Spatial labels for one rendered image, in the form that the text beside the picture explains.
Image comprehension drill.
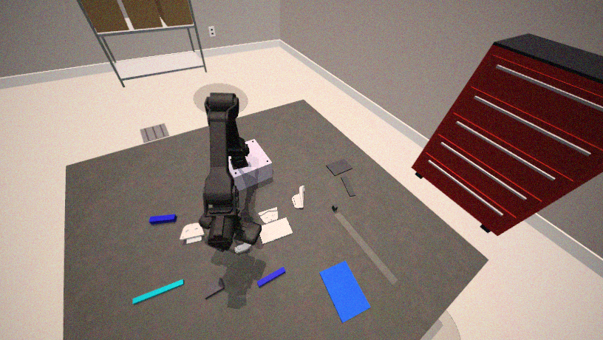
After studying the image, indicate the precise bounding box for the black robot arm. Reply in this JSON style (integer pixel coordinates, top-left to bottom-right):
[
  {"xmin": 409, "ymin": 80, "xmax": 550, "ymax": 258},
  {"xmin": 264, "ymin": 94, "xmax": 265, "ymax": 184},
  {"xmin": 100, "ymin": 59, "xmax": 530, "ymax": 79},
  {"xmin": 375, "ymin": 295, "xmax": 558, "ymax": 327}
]
[{"xmin": 202, "ymin": 92, "xmax": 250, "ymax": 252}]

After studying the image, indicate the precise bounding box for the blue rectangular bar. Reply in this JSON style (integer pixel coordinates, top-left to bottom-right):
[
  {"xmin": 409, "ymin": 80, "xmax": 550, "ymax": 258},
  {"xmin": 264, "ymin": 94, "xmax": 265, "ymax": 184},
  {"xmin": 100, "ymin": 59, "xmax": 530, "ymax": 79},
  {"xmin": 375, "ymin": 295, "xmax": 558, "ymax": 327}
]
[{"xmin": 257, "ymin": 267, "xmax": 285, "ymax": 287}]

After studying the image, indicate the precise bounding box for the blue rectangular block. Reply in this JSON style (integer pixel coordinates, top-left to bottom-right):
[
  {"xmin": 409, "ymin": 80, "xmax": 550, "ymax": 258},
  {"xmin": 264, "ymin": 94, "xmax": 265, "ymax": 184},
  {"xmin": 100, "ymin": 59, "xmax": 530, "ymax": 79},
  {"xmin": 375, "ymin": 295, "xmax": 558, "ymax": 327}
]
[{"xmin": 149, "ymin": 214, "xmax": 177, "ymax": 225}]

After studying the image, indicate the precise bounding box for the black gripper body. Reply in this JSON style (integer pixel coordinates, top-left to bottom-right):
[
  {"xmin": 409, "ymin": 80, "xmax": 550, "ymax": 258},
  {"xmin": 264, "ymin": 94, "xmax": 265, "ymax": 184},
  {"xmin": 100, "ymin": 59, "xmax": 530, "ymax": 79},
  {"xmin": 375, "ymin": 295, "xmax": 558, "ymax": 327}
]
[{"xmin": 198, "ymin": 209, "xmax": 262, "ymax": 245}]

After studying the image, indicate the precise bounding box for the blue flat rectangular plate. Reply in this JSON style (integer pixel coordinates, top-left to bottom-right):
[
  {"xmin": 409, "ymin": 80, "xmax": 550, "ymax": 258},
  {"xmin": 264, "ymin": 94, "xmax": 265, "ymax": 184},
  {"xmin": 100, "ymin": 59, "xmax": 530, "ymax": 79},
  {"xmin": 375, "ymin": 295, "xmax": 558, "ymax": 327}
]
[{"xmin": 320, "ymin": 261, "xmax": 371, "ymax": 323}]

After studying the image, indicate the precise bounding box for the cyan flat bar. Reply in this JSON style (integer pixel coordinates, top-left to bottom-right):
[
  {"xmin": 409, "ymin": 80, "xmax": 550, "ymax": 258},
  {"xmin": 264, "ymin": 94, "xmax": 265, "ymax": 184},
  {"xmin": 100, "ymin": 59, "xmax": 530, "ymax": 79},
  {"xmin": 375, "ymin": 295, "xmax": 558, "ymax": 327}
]
[{"xmin": 132, "ymin": 279, "xmax": 184, "ymax": 305}]

